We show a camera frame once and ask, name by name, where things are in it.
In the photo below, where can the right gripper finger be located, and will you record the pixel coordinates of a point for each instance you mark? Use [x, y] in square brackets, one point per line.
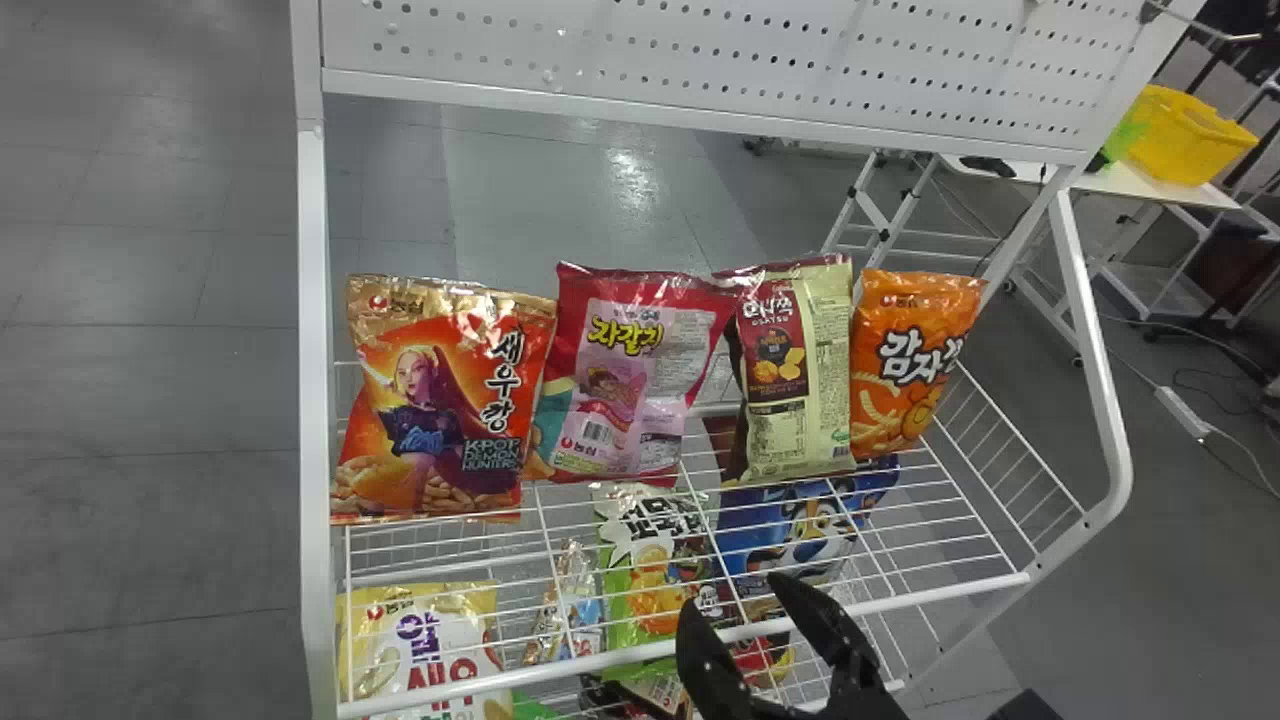
[830, 630]
[710, 670]

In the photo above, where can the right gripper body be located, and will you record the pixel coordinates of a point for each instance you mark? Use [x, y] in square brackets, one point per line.
[850, 710]

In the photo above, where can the blue snack packet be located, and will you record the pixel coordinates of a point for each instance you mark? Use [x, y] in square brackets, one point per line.
[790, 525]

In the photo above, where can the green snack packet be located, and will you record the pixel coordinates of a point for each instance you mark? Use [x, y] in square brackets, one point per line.
[650, 570]

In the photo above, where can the silver snack packet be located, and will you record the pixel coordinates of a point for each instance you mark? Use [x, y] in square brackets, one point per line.
[570, 610]

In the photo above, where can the beige snack packet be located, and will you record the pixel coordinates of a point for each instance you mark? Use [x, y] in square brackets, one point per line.
[800, 400]

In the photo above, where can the orange snack packet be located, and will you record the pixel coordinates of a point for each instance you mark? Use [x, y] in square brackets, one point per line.
[910, 350]

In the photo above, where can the yellow white snack packet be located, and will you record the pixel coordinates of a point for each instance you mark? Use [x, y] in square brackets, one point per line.
[420, 640]

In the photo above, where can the red pink snack packet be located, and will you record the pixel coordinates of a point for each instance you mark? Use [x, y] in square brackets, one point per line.
[630, 380]

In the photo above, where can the red gold snack packet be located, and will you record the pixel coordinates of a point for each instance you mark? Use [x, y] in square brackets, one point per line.
[440, 400]

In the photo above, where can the yellow basket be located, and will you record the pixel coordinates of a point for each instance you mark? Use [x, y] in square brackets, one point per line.
[1190, 135]

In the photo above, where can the white power strip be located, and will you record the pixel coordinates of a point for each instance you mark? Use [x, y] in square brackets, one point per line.
[1185, 412]

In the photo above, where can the white side table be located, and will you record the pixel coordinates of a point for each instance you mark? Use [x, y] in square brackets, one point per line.
[1130, 185]

